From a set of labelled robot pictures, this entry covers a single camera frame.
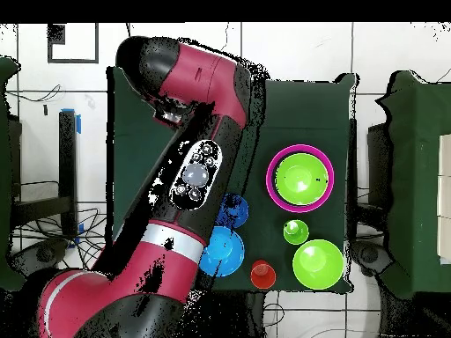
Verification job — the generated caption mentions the bundle of floor cables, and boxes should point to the bundle of floor cables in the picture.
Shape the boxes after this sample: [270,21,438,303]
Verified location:
[13,207,107,268]

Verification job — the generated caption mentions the dark green table cloth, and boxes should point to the dark green table cloth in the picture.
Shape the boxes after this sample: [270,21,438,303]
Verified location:
[106,66,360,295]

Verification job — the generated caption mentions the large blue bowl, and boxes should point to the large blue bowl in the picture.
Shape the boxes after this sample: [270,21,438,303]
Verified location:
[198,225,246,278]

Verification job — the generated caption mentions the small dark blue bowl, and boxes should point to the small dark blue bowl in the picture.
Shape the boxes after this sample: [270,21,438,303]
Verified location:
[216,193,250,230]

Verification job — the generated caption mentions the black square floor frame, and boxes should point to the black square floor frame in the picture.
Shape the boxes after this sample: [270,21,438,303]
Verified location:
[47,23,100,64]

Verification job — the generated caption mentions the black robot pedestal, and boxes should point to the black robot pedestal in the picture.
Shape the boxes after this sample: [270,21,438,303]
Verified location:
[196,290,269,338]

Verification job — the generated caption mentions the orange cup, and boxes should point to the orange cup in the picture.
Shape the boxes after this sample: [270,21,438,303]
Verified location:
[250,259,277,290]

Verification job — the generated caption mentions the green bowl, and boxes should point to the green bowl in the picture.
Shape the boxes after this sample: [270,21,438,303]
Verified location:
[274,151,330,206]
[292,239,345,290]

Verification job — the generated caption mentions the white boxes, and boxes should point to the white boxes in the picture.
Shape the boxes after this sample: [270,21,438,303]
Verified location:
[436,133,451,265]

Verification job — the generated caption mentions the green-clothed side table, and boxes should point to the green-clothed side table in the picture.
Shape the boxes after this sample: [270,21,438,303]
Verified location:
[0,55,27,293]
[374,70,451,300]

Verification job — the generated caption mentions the green cup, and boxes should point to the green cup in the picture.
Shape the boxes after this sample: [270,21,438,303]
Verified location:
[283,219,310,246]

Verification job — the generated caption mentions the large pink bowl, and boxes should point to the large pink bowl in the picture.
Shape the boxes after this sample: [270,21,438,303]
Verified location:
[265,143,336,214]

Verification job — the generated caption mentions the black post with blue tape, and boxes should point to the black post with blue tape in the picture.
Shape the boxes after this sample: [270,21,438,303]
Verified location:
[11,108,83,240]

